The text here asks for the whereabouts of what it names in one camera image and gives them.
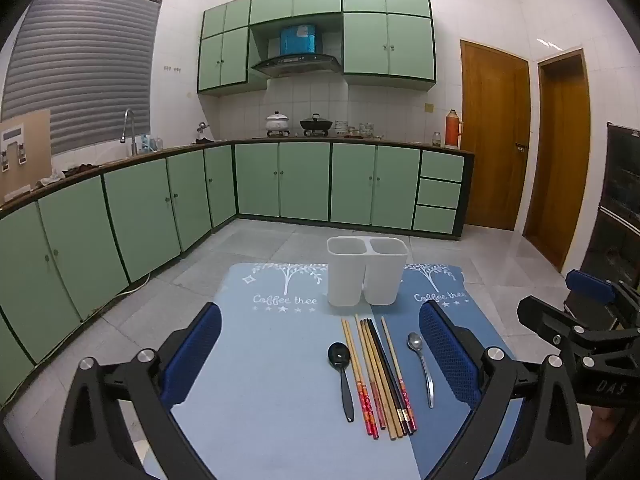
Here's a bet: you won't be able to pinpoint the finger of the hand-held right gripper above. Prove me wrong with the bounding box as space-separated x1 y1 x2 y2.
564 269 623 321
516 295 617 357

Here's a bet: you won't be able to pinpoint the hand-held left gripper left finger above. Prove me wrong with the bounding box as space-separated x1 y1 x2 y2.
55 302 223 480

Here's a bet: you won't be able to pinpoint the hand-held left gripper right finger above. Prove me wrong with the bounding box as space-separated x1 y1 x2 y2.
419 301 586 480

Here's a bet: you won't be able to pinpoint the metal spoon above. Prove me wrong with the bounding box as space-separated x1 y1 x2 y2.
406 332 436 408

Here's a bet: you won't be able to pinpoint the red-patterned bamboo chopstick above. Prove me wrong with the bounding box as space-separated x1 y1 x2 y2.
354 314 388 430
341 318 377 437

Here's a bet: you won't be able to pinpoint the black plastic spoon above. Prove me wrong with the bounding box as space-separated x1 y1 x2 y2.
327 342 356 422

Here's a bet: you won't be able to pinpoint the white two-compartment utensil holder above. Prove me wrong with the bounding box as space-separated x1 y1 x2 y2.
326 236 408 307

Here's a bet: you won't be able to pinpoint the dark blue printed mat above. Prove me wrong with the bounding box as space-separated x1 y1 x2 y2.
372 262 523 480

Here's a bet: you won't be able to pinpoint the bamboo chopstick dark red end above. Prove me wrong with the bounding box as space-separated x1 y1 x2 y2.
381 316 416 423

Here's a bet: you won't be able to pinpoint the black chopstick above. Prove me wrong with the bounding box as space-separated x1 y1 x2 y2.
371 319 417 432
367 318 410 435

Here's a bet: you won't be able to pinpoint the plain bamboo chopstick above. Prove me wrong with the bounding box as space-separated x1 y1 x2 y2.
361 319 399 440

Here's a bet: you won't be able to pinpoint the light blue printed mat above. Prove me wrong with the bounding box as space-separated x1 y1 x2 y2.
170 262 426 480

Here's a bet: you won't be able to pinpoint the black appliance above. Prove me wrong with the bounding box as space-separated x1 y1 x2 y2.
580 122 640 306

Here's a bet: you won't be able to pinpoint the plain wooden door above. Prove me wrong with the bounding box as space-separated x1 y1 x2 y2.
522 49 592 273

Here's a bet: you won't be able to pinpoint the green lower kitchen cabinets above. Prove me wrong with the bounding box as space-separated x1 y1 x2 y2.
0 140 476 406

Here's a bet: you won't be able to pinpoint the green kitchen cabinets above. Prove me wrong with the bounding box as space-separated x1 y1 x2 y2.
197 0 437 96
0 140 476 406

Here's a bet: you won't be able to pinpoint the red thermos flask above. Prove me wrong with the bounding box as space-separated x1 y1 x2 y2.
444 109 465 150

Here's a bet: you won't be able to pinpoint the chrome sink faucet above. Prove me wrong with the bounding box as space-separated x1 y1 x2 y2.
120 108 139 157

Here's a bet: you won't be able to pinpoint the white cooking pot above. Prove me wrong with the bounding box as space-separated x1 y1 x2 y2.
265 111 292 137

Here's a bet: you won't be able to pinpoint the black wok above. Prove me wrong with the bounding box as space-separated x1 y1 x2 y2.
299 114 333 137

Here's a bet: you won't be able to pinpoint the brown cardboard sheet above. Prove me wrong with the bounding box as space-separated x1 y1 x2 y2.
0 108 52 201

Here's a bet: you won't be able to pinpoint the black range hood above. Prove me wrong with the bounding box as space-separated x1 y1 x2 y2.
251 53 342 78

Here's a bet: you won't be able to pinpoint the grey window blind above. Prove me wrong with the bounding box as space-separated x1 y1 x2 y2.
2 0 163 156

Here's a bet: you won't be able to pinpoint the green upper kitchen cabinets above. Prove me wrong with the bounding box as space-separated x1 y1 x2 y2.
197 0 437 96

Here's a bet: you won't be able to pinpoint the blue box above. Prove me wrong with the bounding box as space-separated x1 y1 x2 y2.
280 23 317 56

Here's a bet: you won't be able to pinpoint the wooden door with handle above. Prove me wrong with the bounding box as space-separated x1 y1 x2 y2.
459 39 531 232

